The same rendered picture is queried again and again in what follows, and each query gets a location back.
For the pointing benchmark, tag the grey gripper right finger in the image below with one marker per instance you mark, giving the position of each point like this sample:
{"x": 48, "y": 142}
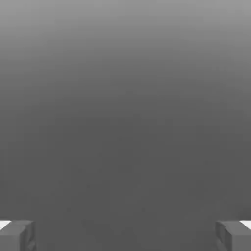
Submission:
{"x": 237, "y": 237}

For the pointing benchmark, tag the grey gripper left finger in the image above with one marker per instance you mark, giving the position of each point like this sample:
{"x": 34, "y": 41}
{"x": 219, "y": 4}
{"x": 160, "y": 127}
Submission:
{"x": 13, "y": 237}

